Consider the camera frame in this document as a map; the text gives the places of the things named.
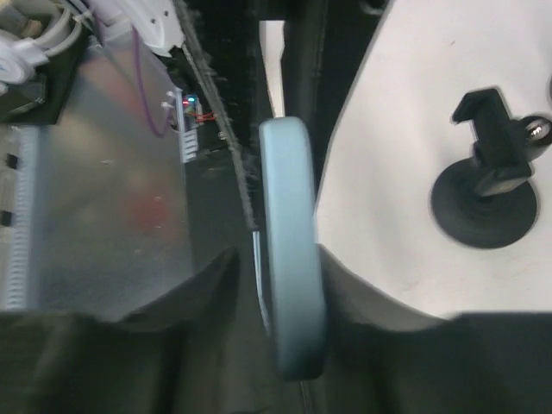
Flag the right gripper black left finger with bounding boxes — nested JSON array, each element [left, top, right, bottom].
[[1, 248, 270, 413]]

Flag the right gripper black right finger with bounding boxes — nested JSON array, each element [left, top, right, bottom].
[[321, 250, 551, 413]]

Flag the black phone stand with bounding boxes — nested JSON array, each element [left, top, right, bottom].
[[430, 87, 551, 249]]

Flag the black phone blue case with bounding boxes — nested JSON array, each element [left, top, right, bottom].
[[259, 116, 327, 381]]

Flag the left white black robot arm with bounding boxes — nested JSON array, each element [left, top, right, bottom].
[[87, 0, 185, 57]]

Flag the left white slotted cable duct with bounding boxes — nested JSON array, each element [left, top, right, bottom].
[[177, 91, 199, 164]]

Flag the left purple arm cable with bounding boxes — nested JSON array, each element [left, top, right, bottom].
[[92, 16, 173, 139]]

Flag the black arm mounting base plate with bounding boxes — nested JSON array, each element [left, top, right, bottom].
[[176, 1, 389, 260]]

